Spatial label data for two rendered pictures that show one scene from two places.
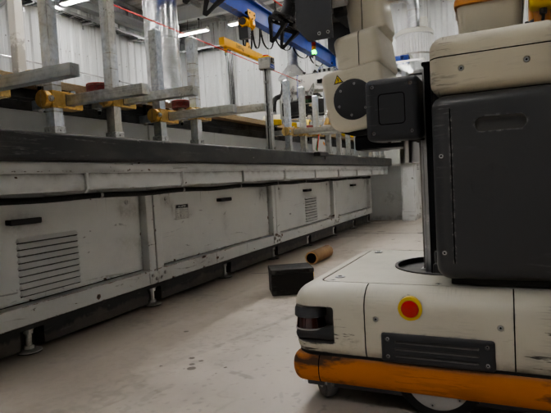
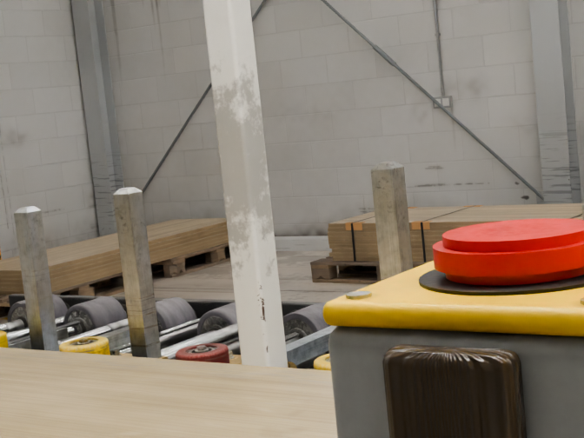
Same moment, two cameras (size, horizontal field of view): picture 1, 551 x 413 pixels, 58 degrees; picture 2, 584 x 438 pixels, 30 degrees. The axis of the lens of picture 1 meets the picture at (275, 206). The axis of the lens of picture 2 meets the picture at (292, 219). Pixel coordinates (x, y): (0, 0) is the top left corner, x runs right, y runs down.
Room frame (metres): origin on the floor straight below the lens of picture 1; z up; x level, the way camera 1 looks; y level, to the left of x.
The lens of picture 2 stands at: (2.85, -0.25, 1.27)
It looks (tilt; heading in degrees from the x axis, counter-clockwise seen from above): 6 degrees down; 100
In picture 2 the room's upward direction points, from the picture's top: 6 degrees counter-clockwise
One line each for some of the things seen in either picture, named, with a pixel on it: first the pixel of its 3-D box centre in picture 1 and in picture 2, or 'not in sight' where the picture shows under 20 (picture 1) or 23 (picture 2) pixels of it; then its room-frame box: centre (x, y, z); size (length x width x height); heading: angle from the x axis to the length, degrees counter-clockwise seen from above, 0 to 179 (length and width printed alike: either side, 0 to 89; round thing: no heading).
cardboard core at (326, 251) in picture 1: (319, 254); not in sight; (3.19, -0.27, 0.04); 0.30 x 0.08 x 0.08; 155
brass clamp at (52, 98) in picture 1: (59, 101); not in sight; (1.53, 0.63, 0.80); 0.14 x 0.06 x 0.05; 155
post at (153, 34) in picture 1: (157, 91); not in sight; (1.96, 0.43, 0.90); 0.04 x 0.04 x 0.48; 65
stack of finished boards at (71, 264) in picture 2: not in sight; (116, 252); (0.07, 7.70, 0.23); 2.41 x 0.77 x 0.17; 66
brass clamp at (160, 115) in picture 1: (163, 116); not in sight; (1.98, 0.42, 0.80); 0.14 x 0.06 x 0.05; 155
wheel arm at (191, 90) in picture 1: (143, 98); not in sight; (1.73, 0.43, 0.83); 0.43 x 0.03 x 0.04; 65
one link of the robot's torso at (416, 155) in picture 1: (375, 117); not in sight; (1.33, -0.28, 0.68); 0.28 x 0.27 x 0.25; 155
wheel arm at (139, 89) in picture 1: (87, 98); not in sight; (1.51, 0.54, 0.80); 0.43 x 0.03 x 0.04; 65
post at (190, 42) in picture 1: (194, 93); not in sight; (2.19, 0.32, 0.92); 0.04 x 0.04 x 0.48; 65
